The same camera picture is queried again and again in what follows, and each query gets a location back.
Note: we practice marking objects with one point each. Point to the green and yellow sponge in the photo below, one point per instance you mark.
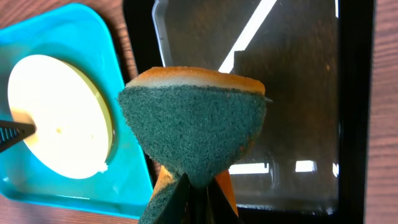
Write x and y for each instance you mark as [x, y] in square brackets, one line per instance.
[192, 121]

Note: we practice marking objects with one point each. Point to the green rimmed plate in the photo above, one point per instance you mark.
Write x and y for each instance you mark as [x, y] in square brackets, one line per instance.
[73, 127]

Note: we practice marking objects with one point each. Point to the teal plastic tray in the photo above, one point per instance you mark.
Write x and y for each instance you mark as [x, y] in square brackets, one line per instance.
[78, 35]

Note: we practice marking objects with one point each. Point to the black water tray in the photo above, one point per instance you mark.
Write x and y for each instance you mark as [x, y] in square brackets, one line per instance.
[314, 58]

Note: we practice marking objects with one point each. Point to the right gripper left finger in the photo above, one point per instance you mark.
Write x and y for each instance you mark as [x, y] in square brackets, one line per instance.
[175, 208]

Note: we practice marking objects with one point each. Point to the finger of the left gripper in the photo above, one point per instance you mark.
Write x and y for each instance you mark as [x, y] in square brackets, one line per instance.
[13, 132]

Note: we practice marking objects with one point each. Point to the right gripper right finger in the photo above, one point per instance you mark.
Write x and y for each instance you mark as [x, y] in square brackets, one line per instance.
[219, 209]

